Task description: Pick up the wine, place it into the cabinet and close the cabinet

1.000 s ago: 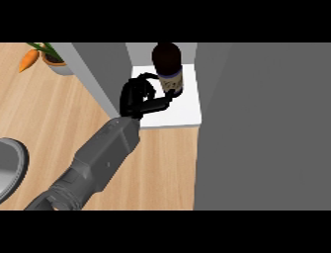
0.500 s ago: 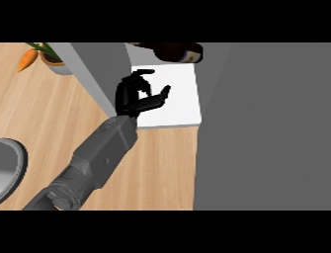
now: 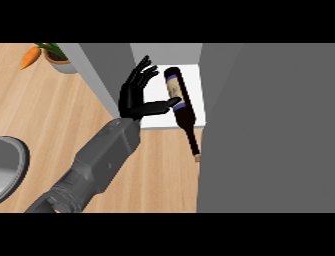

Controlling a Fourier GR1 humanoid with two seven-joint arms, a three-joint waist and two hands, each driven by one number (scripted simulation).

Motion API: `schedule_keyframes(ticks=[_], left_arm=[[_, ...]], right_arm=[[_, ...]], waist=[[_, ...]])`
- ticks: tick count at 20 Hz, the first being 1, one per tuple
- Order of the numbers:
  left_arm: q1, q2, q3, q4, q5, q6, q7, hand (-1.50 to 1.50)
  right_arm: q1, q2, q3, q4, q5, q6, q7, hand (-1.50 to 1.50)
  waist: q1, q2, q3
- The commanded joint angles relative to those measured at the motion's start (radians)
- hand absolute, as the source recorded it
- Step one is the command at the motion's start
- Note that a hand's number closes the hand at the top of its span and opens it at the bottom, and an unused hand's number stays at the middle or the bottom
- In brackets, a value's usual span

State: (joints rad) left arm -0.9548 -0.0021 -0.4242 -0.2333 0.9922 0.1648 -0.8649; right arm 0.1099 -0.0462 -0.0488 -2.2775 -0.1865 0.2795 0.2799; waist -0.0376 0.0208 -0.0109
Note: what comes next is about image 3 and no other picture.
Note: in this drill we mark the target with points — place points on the large dark grey cabinet door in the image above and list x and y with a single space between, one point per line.
278 130

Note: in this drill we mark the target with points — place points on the orange carrot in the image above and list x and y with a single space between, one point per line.
30 57

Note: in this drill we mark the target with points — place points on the grey cabinet door, pale edge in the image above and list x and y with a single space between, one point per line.
107 66

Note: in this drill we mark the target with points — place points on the potted green plant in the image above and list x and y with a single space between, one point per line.
59 60

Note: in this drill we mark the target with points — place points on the dark wine bottle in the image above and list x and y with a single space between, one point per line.
181 100

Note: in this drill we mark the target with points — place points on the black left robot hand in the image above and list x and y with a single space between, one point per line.
132 96

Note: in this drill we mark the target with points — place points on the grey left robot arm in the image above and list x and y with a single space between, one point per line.
107 150

